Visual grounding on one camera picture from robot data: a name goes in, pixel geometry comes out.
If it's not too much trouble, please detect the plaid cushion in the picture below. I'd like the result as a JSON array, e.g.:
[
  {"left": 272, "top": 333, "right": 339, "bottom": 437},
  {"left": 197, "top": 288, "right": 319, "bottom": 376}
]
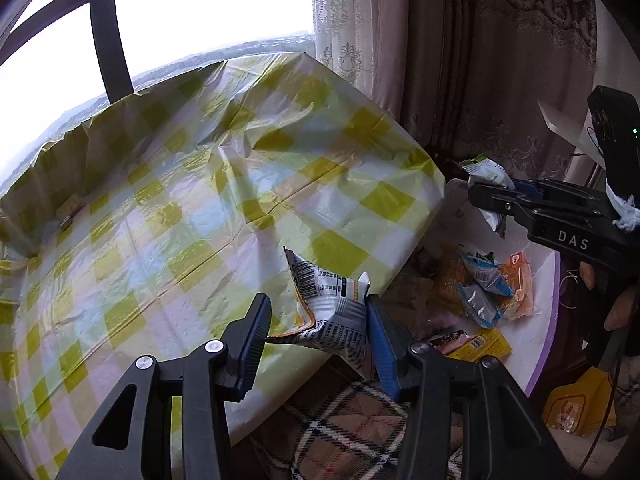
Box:
[{"left": 247, "top": 360, "right": 468, "bottom": 480}]

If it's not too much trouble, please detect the dark window frame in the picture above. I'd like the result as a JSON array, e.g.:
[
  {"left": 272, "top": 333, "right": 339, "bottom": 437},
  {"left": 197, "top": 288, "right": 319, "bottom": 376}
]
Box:
[{"left": 0, "top": 0, "right": 313, "bottom": 106}]

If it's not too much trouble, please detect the white board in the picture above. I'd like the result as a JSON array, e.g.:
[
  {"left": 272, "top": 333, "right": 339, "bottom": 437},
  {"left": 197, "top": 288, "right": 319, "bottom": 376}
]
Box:
[{"left": 537, "top": 100, "right": 608, "bottom": 167}]

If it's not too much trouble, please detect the beige cracker packet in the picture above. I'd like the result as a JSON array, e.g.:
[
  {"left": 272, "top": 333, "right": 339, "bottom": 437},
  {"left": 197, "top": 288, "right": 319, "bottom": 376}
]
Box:
[{"left": 56, "top": 194, "right": 84, "bottom": 232}]

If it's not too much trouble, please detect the white green snack packet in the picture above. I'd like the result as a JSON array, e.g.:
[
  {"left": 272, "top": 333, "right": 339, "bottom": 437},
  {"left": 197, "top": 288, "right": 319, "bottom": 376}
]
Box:
[{"left": 459, "top": 156, "right": 517, "bottom": 238}]

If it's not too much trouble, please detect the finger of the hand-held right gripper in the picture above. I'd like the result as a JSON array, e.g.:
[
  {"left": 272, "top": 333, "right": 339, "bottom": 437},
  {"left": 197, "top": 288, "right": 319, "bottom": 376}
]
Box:
[
  {"left": 468, "top": 183, "right": 537, "bottom": 228},
  {"left": 510, "top": 179, "right": 551, "bottom": 199}
]

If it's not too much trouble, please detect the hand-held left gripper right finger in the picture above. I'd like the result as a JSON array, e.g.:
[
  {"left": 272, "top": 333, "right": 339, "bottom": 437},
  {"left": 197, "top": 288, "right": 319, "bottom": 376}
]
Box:
[{"left": 365, "top": 296, "right": 573, "bottom": 480}]

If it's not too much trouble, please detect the yellow checked plastic tablecloth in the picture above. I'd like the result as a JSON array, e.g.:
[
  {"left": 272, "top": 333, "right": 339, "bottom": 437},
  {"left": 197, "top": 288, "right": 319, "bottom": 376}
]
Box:
[{"left": 0, "top": 51, "right": 447, "bottom": 480}]

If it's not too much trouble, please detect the patterned drape curtain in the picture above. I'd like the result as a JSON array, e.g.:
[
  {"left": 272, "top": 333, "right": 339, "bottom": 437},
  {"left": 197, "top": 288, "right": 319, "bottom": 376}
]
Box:
[{"left": 402, "top": 0, "right": 598, "bottom": 183}]

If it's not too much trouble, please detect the white black-printed snack packet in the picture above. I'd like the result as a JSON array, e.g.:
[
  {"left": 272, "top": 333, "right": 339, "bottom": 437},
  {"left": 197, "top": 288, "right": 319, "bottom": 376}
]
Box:
[{"left": 267, "top": 246, "right": 372, "bottom": 378}]

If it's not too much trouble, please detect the lace sheer curtain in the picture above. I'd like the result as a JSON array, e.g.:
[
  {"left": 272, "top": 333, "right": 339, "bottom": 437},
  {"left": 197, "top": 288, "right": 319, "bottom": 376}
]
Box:
[{"left": 311, "top": 0, "right": 408, "bottom": 121}]

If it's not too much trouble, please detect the person's right hand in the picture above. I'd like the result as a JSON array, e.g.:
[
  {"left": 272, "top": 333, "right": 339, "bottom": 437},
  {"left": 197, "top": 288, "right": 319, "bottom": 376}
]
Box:
[{"left": 579, "top": 260, "right": 640, "bottom": 333}]

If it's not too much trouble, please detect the dark snack packet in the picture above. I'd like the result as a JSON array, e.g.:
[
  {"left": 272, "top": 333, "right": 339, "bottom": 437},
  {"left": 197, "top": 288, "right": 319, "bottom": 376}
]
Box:
[{"left": 424, "top": 329, "right": 472, "bottom": 352}]

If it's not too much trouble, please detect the orange snack packet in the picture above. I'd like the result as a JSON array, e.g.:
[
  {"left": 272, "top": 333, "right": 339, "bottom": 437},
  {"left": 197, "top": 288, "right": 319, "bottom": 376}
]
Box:
[{"left": 499, "top": 251, "right": 543, "bottom": 320}]

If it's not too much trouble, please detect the yellow bag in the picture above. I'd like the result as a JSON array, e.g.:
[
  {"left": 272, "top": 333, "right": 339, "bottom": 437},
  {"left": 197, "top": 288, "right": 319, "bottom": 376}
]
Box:
[{"left": 541, "top": 366, "right": 617, "bottom": 437}]

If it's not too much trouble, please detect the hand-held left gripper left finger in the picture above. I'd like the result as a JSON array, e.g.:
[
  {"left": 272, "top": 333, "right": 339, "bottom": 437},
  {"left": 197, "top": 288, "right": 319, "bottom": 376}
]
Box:
[{"left": 52, "top": 292, "right": 273, "bottom": 480}]

